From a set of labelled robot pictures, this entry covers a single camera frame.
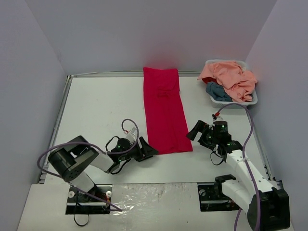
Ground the teal blue t shirt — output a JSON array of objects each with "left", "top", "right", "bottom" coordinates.
[{"left": 205, "top": 82, "right": 232, "bottom": 102}]

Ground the crimson red t shirt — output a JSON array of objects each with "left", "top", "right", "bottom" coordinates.
[{"left": 143, "top": 67, "right": 193, "bottom": 154}]

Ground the salmon pink t shirt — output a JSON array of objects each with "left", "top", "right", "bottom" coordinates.
[{"left": 198, "top": 61, "right": 257, "bottom": 103}]

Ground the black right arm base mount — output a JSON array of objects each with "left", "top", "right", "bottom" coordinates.
[{"left": 197, "top": 182, "right": 239, "bottom": 212}]

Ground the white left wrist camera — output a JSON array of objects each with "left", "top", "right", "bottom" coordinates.
[{"left": 124, "top": 128, "right": 137, "bottom": 145}]

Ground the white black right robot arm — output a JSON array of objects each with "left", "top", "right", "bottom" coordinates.
[{"left": 186, "top": 120, "right": 291, "bottom": 231}]

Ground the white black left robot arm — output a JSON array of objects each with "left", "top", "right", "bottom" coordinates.
[{"left": 48, "top": 134, "right": 158, "bottom": 201}]

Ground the dark red t shirt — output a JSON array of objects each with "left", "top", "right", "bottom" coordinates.
[{"left": 202, "top": 77, "right": 217, "bottom": 84}]

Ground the black cable loop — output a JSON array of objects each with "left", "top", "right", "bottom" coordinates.
[{"left": 73, "top": 213, "right": 90, "bottom": 227}]

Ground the white plastic laundry basket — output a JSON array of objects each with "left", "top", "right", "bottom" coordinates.
[{"left": 205, "top": 59, "right": 259, "bottom": 109}]

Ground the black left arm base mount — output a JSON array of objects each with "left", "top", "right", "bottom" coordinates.
[{"left": 65, "top": 187, "right": 111, "bottom": 215}]

